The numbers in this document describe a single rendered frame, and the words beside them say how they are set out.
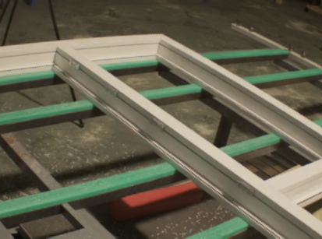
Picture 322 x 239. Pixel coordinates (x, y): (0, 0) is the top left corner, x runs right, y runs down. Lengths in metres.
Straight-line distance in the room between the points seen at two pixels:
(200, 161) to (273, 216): 0.23
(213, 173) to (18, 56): 0.71
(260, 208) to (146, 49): 0.92
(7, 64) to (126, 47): 0.45
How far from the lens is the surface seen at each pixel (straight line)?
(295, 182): 1.24
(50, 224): 1.49
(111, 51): 1.84
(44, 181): 1.23
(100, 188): 1.17
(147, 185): 1.26
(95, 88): 1.54
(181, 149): 1.31
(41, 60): 1.70
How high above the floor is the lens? 1.50
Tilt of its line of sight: 25 degrees down
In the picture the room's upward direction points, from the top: 13 degrees clockwise
